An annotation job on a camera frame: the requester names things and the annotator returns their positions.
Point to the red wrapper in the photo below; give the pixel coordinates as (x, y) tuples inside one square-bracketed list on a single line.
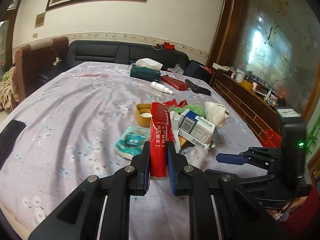
[(174, 103)]

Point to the white blue medicine box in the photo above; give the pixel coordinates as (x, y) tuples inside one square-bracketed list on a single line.
[(197, 130)]

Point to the white spray bottle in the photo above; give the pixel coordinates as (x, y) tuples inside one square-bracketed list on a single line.
[(161, 88)]

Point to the brown armchair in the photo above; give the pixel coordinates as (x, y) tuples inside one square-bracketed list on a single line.
[(33, 58)]

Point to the clear plastic bag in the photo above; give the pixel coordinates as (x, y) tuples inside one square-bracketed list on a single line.
[(177, 69)]

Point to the white jar on sideboard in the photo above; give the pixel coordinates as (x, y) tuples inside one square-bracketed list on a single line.
[(240, 75)]

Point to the green tissue box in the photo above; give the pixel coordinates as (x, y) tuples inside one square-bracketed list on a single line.
[(146, 69)]

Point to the person's right hand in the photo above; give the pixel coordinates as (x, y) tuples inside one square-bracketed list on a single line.
[(298, 207)]

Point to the red plastic basket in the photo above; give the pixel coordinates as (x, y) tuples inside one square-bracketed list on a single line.
[(271, 139)]

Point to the white cloth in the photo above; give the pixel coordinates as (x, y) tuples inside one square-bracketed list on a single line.
[(216, 113)]

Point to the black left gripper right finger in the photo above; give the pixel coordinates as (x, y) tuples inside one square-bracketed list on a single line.
[(218, 209)]

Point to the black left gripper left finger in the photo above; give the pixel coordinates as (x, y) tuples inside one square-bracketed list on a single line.
[(99, 208)]

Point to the yellow box on sideboard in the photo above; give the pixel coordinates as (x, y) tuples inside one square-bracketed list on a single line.
[(247, 85)]

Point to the red leather pouch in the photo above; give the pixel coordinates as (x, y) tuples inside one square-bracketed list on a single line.
[(173, 82)]

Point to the gold square lid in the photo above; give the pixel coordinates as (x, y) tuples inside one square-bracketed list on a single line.
[(143, 114)]

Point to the small gold wall plaque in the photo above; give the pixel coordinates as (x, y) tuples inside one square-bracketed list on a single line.
[(39, 22)]

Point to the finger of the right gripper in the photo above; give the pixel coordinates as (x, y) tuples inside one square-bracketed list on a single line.
[(216, 175), (232, 159)]

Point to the white charger plug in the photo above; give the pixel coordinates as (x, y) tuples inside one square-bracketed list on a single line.
[(57, 61)]

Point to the red ornament on sofa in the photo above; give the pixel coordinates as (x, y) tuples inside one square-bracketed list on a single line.
[(168, 46)]

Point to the black leather sofa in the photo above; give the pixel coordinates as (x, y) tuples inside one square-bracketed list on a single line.
[(110, 52)]

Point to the orange flat packet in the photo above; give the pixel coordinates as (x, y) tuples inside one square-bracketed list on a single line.
[(184, 143)]

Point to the teal blister pack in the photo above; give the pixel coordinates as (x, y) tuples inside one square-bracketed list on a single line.
[(131, 142)]

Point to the wooden sideboard cabinet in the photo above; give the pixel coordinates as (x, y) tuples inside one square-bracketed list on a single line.
[(257, 114)]

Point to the black flat object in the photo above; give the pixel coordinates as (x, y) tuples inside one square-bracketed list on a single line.
[(8, 138)]

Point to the red paper carton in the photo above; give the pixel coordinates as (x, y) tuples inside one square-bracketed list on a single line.
[(160, 133)]

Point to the green towel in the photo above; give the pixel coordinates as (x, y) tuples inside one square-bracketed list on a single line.
[(199, 110)]

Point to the frosted glass panel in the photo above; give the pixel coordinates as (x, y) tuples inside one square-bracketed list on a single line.
[(279, 44)]

